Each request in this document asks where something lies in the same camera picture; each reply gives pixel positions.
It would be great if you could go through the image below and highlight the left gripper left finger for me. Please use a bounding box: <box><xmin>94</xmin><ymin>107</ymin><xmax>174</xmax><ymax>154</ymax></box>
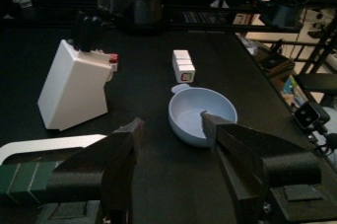
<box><xmin>47</xmin><ymin>117</ymin><xmax>147</xmax><ymax>224</ymax></box>

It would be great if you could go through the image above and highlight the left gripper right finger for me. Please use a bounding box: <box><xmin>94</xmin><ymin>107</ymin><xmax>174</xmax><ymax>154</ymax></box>
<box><xmin>200</xmin><ymin>111</ymin><xmax>323</xmax><ymax>224</ymax></box>

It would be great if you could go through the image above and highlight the white toy tray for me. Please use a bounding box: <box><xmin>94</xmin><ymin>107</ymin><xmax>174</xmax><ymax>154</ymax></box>
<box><xmin>0</xmin><ymin>133</ymin><xmax>110</xmax><ymax>167</ymax></box>

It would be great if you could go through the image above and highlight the white toy knife block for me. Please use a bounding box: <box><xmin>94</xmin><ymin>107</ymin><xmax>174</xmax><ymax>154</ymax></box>
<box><xmin>36</xmin><ymin>38</ymin><xmax>120</xmax><ymax>132</ymax></box>

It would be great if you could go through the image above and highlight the black chair seat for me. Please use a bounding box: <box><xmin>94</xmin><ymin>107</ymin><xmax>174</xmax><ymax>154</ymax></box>
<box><xmin>295</xmin><ymin>72</ymin><xmax>337</xmax><ymax>97</ymax></box>

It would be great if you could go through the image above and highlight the brown cardboard box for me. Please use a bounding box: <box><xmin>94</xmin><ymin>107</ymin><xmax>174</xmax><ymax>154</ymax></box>
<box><xmin>257</xmin><ymin>49</ymin><xmax>296</xmax><ymax>78</ymax></box>

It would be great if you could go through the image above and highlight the red and white nigiri toy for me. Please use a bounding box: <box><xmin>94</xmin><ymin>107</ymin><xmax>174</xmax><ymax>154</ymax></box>
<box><xmin>107</xmin><ymin>53</ymin><xmax>120</xmax><ymax>73</ymax></box>

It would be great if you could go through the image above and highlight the white speckled sushi roll block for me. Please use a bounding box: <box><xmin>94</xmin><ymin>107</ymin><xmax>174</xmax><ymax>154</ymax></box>
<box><xmin>171</xmin><ymin>48</ymin><xmax>198</xmax><ymax>84</ymax></box>

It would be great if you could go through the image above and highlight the black round bin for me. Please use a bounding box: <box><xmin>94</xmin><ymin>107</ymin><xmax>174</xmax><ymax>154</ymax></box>
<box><xmin>263</xmin><ymin>0</ymin><xmax>305</xmax><ymax>29</ymax></box>

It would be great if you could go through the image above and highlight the grey toy bowl with handle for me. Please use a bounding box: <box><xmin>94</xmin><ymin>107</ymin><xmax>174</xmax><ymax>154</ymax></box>
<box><xmin>168</xmin><ymin>83</ymin><xmax>240</xmax><ymax>149</ymax></box>

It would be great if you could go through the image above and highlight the small black table camera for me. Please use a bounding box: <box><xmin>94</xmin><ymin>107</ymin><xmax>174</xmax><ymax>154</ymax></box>
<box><xmin>292</xmin><ymin>101</ymin><xmax>332</xmax><ymax>133</ymax></box>

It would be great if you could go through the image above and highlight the black camera cable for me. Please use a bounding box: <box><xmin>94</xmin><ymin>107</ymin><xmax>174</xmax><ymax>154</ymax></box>
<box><xmin>312</xmin><ymin>124</ymin><xmax>337</xmax><ymax>160</ymax></box>

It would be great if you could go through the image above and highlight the black-handled toy knife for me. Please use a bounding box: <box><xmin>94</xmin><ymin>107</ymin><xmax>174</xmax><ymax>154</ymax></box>
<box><xmin>86</xmin><ymin>15</ymin><xmax>108</xmax><ymax>53</ymax></box>

